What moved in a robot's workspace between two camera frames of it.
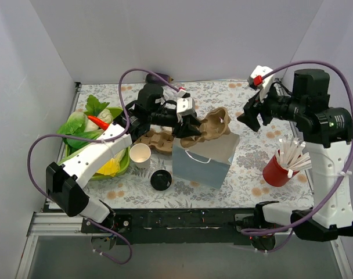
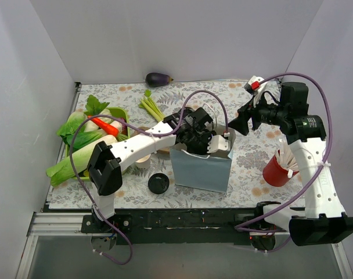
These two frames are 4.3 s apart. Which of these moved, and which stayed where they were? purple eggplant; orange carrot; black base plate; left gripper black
Moved: left gripper black
Stayed: orange carrot; black base plate; purple eggplant
